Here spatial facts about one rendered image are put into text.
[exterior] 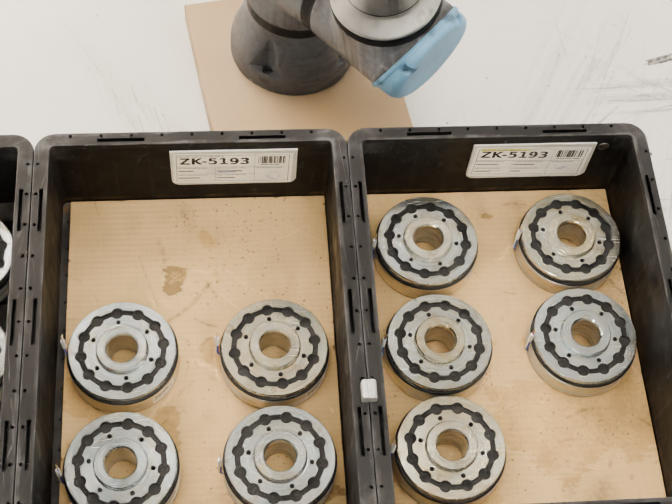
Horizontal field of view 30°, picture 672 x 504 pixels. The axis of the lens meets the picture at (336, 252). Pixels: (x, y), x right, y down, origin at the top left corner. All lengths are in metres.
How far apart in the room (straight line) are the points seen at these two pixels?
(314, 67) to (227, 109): 0.11
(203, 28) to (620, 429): 0.70
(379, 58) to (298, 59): 0.18
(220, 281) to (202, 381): 0.11
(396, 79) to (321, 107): 0.21
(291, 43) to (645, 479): 0.62
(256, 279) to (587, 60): 0.58
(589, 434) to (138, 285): 0.46
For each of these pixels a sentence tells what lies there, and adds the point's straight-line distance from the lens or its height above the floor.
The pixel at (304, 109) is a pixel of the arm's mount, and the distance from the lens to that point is 1.49.
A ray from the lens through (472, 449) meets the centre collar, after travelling 1.16.
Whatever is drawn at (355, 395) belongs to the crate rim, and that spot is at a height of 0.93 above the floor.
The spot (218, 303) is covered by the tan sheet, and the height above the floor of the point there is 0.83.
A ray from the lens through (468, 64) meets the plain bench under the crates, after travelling 1.59.
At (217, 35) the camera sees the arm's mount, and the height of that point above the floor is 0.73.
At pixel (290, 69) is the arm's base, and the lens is 1.48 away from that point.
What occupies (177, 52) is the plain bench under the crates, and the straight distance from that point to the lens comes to 1.58.
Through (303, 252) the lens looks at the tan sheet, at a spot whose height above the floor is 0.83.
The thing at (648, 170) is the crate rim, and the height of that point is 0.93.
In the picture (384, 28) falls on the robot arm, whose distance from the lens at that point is 1.27.
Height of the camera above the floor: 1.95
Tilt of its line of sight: 61 degrees down
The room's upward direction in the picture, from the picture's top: 8 degrees clockwise
